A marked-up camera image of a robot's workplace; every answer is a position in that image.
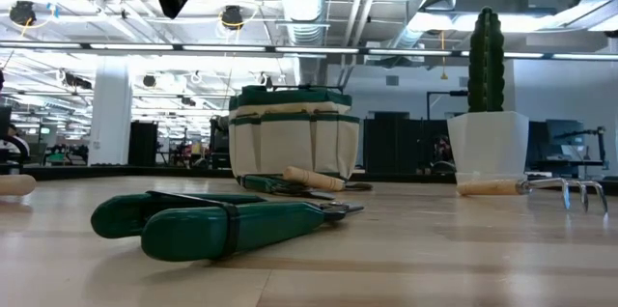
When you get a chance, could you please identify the black metal stand frame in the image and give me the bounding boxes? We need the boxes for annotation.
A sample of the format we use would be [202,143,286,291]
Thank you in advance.
[426,89,470,123]

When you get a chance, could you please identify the green cactus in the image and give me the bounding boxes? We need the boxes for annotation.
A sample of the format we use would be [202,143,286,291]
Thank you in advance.
[466,6,506,114]

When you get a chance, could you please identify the green-handled pruning shears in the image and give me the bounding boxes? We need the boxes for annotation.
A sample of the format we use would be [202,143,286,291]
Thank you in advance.
[236,174,337,201]
[90,189,365,264]

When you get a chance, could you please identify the black partition panel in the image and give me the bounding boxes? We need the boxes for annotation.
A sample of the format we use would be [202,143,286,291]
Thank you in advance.
[363,111,449,171]

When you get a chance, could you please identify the cream canvas bag green trim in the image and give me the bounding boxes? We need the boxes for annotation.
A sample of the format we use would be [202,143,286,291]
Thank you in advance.
[227,84,361,181]

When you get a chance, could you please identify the wooden-handled metal hand rake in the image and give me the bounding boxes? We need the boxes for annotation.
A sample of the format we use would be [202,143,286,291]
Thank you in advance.
[456,177,608,214]

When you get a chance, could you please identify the black computer monitor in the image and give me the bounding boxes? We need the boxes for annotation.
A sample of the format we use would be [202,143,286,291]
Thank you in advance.
[545,119,586,159]

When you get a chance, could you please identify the black cabinet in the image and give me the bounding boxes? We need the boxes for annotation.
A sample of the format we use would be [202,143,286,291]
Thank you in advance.
[127,121,159,167]

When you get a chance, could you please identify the white plant pot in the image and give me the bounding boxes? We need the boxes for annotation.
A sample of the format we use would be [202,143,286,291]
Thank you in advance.
[446,111,530,188]

